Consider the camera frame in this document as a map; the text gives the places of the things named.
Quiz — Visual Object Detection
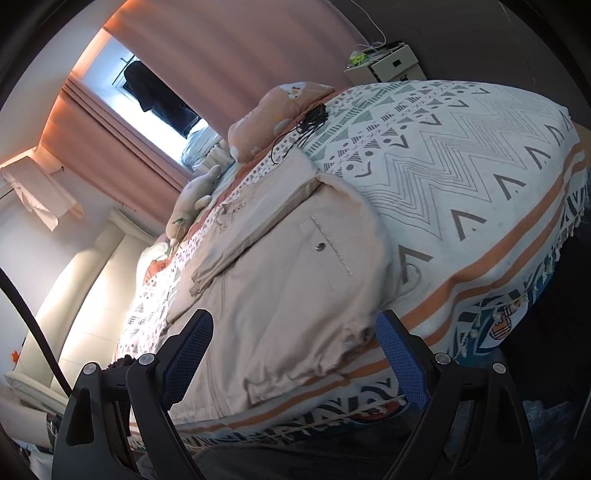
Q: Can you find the black charger with cable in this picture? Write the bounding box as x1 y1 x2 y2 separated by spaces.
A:
271 105 329 165

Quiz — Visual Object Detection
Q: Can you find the beige seal plush toy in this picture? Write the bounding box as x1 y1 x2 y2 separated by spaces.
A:
166 165 223 250

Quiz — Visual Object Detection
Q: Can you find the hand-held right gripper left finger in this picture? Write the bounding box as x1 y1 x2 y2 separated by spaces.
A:
51 308 214 480

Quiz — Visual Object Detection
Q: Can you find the pale green pillow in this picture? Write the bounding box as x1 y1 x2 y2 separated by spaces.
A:
139 240 174 278

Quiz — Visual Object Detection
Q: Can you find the light blue bedding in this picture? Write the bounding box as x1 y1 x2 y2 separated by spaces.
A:
181 124 228 168

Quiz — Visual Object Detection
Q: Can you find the hanging dark coat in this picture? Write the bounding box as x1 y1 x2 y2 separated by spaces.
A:
124 60 200 137

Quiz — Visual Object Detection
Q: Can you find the white nightstand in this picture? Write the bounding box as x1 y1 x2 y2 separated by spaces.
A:
344 41 426 85

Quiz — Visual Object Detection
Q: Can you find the cream padded headboard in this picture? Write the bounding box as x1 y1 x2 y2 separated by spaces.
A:
4 208 155 416

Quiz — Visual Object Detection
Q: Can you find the patterned bedspread bed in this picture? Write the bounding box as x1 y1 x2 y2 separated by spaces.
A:
113 79 591 448

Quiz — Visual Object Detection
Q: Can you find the bear print pillow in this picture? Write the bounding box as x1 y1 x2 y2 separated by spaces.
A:
228 82 338 163

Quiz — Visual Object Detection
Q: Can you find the pink curtain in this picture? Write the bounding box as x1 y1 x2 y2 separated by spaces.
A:
102 0 384 155
39 76 195 195

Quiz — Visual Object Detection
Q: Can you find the beige zip jacket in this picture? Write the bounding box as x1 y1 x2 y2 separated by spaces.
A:
166 150 400 418

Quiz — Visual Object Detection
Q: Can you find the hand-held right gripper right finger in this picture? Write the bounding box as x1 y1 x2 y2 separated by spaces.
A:
375 309 543 480

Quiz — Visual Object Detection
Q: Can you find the hanging white shirt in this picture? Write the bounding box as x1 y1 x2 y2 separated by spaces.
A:
0 159 85 232

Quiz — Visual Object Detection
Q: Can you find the thick black cable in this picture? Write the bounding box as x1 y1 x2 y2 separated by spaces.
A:
0 267 73 398

